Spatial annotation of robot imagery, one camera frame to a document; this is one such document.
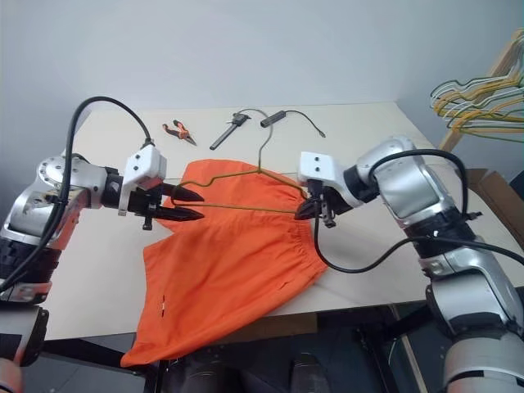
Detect orange-handled pliers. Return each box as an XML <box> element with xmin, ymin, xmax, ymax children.
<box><xmin>161</xmin><ymin>119</ymin><xmax>198</xmax><ymax>147</ymax></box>

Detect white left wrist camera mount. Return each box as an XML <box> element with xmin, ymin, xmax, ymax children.
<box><xmin>118</xmin><ymin>146</ymin><xmax>169</xmax><ymax>217</ymax></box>

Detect dark rounded shape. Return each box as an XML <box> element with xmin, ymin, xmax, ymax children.
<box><xmin>289</xmin><ymin>350</ymin><xmax>333</xmax><ymax>393</ymax></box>
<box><xmin>166</xmin><ymin>350</ymin><xmax>243</xmax><ymax>393</ymax></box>

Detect brown cardboard box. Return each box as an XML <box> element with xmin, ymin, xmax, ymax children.
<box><xmin>465</xmin><ymin>166</ymin><xmax>524</xmax><ymax>255</ymax></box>

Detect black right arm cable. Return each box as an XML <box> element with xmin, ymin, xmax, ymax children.
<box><xmin>313</xmin><ymin>149</ymin><xmax>524</xmax><ymax>273</ymax></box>

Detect orange shorts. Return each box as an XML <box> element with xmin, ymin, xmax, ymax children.
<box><xmin>120</xmin><ymin>159</ymin><xmax>329</xmax><ymax>368</ymax></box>

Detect green wire hanger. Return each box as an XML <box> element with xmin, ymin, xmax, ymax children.
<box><xmin>445</xmin><ymin>109</ymin><xmax>524</xmax><ymax>145</ymax></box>
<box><xmin>429</xmin><ymin>75</ymin><xmax>524</xmax><ymax>102</ymax></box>

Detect olive wire hanger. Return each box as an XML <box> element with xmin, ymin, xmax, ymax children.
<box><xmin>169</xmin><ymin>107</ymin><xmax>313</xmax><ymax>217</ymax></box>

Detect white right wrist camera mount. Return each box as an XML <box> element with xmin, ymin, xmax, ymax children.
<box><xmin>296</xmin><ymin>151</ymin><xmax>354</xmax><ymax>206</ymax></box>

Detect bundle of wire hangers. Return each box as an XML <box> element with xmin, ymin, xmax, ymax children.
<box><xmin>432</xmin><ymin>88</ymin><xmax>524</xmax><ymax>122</ymax></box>

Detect black adapter with cable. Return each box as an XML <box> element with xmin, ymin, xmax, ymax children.
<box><xmin>260</xmin><ymin>109</ymin><xmax>328</xmax><ymax>139</ymax></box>

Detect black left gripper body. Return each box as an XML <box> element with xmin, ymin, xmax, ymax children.
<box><xmin>128</xmin><ymin>182</ymin><xmax>165</xmax><ymax>231</ymax></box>

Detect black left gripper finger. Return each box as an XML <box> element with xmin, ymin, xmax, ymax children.
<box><xmin>157</xmin><ymin>183</ymin><xmax>206</xmax><ymax>204</ymax></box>
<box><xmin>155</xmin><ymin>206</ymin><xmax>206</xmax><ymax>223</ymax></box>

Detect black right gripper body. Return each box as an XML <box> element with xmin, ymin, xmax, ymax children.
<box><xmin>307</xmin><ymin>178</ymin><xmax>354</xmax><ymax>228</ymax></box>

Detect wooden hanger rack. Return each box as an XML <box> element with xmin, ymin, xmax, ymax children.
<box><xmin>436</xmin><ymin>27</ymin><xmax>524</xmax><ymax>151</ymax></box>

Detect black caliper tool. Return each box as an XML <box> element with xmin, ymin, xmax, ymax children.
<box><xmin>209</xmin><ymin>111</ymin><xmax>252</xmax><ymax>151</ymax></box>

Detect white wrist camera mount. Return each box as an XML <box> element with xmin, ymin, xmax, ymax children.
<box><xmin>296</xmin><ymin>151</ymin><xmax>354</xmax><ymax>206</ymax></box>
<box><xmin>118</xmin><ymin>146</ymin><xmax>169</xmax><ymax>217</ymax></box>

